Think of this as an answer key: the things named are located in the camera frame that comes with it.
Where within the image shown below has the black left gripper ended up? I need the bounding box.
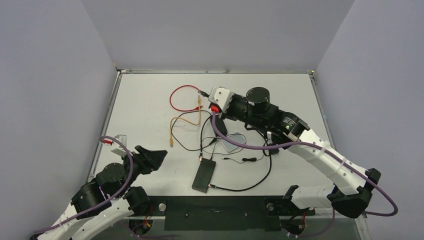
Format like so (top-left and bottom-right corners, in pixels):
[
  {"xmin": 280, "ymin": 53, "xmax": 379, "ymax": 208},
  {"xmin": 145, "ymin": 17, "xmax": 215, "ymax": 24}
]
[{"xmin": 115, "ymin": 145, "xmax": 168, "ymax": 198}]

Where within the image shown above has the thin black barrel plug cable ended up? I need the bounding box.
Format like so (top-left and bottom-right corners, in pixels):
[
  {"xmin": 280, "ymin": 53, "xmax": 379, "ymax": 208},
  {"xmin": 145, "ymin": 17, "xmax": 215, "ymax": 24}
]
[{"xmin": 198, "ymin": 142, "xmax": 269, "ymax": 166}]

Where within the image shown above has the black ethernet cable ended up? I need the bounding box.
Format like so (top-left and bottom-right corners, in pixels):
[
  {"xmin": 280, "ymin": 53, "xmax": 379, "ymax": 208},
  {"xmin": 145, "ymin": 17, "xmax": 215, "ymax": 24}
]
[{"xmin": 199, "ymin": 114, "xmax": 273, "ymax": 193}]

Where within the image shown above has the small black wall adapter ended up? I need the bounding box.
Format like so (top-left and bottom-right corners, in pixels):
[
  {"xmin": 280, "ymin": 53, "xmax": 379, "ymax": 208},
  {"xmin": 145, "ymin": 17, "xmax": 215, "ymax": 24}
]
[{"xmin": 263, "ymin": 142, "xmax": 280, "ymax": 157}]

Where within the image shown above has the black ribbed network switch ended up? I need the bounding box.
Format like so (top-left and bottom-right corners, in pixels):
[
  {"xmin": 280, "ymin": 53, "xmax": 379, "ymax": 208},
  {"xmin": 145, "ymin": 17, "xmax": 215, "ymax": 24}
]
[{"xmin": 191, "ymin": 158, "xmax": 217, "ymax": 193}]

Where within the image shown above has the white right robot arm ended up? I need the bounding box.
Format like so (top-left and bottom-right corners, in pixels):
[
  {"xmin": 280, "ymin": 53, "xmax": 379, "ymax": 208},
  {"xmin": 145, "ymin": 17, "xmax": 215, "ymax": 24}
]
[{"xmin": 208, "ymin": 87, "xmax": 381, "ymax": 219}]

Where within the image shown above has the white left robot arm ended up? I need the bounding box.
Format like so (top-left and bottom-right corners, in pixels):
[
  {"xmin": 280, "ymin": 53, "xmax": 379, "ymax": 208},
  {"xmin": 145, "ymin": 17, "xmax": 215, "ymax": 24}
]
[{"xmin": 30, "ymin": 145, "xmax": 168, "ymax": 240}]

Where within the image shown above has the black power brick adapter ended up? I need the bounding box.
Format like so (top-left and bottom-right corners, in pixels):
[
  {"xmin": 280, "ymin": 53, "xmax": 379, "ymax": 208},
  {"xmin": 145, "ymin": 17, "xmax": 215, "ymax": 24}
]
[{"xmin": 210, "ymin": 117, "xmax": 228, "ymax": 136}]

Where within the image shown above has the white square network box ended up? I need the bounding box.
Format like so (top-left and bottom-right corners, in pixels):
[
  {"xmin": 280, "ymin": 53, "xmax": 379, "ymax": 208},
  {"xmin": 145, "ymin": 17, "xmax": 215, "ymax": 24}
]
[{"xmin": 221, "ymin": 131, "xmax": 246, "ymax": 153}]

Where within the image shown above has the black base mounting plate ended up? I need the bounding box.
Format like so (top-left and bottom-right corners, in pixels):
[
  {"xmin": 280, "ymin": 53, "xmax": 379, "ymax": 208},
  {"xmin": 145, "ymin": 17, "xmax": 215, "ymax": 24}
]
[{"xmin": 128, "ymin": 196, "xmax": 302, "ymax": 232}]

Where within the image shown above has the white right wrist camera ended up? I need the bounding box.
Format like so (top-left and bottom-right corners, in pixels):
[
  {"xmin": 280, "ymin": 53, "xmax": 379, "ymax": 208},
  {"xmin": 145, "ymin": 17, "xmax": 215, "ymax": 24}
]
[{"xmin": 208, "ymin": 86, "xmax": 234, "ymax": 113}]

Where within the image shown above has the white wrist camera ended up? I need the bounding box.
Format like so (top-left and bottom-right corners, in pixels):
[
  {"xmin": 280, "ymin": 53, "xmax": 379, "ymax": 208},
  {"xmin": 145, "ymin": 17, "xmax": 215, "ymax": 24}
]
[
  {"xmin": 101, "ymin": 134, "xmax": 128, "ymax": 157},
  {"xmin": 208, "ymin": 86, "xmax": 234, "ymax": 113}
]

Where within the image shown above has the orange ethernet cable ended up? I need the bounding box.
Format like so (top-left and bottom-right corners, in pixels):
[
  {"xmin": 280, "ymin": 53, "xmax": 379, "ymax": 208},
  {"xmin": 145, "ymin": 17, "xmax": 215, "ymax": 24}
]
[{"xmin": 169, "ymin": 95, "xmax": 204, "ymax": 147}]

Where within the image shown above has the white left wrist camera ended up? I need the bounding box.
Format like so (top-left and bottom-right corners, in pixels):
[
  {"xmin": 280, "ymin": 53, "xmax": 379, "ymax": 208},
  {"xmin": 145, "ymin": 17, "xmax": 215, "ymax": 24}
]
[{"xmin": 101, "ymin": 134, "xmax": 128, "ymax": 157}]

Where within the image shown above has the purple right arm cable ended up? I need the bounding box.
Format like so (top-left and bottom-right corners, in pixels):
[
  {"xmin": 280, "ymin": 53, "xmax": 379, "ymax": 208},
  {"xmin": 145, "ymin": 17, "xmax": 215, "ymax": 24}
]
[{"xmin": 211, "ymin": 111, "xmax": 399, "ymax": 218}]

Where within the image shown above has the red ethernet cable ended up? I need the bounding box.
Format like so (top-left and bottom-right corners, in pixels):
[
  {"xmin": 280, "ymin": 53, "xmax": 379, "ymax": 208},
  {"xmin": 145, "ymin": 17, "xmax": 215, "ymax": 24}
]
[{"xmin": 169, "ymin": 84, "xmax": 206, "ymax": 113}]

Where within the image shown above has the black two-prong power cord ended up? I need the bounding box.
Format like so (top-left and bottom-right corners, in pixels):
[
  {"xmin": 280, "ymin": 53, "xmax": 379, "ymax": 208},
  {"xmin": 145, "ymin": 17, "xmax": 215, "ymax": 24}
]
[{"xmin": 172, "ymin": 109, "xmax": 221, "ymax": 153}]

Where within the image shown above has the thin black brick output cable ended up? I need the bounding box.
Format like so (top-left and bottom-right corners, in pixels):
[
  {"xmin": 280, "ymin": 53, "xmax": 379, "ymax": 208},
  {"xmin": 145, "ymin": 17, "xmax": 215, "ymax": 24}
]
[{"xmin": 198, "ymin": 132, "xmax": 250, "ymax": 156}]

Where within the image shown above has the aluminium frame rail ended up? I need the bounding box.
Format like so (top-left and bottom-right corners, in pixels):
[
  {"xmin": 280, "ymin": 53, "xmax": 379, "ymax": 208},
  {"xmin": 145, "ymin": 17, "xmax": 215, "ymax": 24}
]
[{"xmin": 91, "ymin": 70, "xmax": 122, "ymax": 172}]

